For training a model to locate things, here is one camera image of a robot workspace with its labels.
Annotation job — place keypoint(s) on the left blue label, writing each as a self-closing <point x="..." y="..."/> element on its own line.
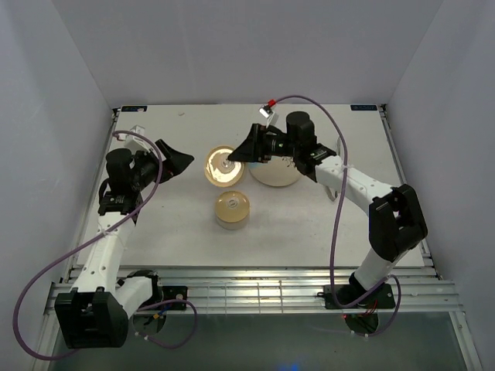
<point x="134" y="108"/>

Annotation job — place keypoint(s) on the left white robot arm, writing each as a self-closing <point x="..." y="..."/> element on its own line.
<point x="95" y="313"/>

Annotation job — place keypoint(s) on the steel tongs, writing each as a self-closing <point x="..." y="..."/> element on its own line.
<point x="332" y="193"/>

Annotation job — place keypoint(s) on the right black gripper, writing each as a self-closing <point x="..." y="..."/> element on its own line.
<point x="254" y="147"/>

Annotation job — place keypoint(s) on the right blue label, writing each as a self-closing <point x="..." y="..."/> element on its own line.
<point x="363" y="107"/>

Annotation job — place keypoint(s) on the ceramic food plate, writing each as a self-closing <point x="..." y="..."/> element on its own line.
<point x="278" y="172"/>

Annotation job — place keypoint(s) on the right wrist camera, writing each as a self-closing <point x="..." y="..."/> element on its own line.
<point x="267" y="111"/>

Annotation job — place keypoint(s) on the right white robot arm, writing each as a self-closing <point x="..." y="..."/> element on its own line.
<point x="396" y="223"/>

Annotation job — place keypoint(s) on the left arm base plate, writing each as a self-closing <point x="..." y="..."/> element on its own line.
<point x="170" y="294"/>

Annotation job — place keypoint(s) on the blue label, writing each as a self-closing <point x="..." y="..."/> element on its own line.
<point x="134" y="108"/>
<point x="363" y="107"/>

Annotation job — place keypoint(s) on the steel lunch bowl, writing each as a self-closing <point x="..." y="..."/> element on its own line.
<point x="233" y="226"/>
<point x="224" y="172"/>

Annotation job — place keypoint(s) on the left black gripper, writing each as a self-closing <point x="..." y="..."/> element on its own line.
<point x="175" y="162"/>

